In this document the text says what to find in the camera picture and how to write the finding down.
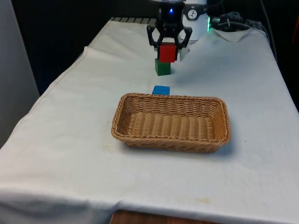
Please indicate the red cube block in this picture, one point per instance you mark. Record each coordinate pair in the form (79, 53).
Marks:
(167, 53)

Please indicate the wicker basket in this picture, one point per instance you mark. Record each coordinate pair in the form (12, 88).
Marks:
(170, 126)

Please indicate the green cube block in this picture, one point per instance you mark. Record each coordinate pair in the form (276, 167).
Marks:
(162, 68)

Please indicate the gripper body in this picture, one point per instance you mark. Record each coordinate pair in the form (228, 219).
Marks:
(170, 14)

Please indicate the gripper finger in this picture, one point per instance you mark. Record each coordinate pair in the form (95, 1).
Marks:
(187, 36)
(150, 37)

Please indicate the blue cube block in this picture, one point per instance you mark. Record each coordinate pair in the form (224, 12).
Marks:
(160, 90)

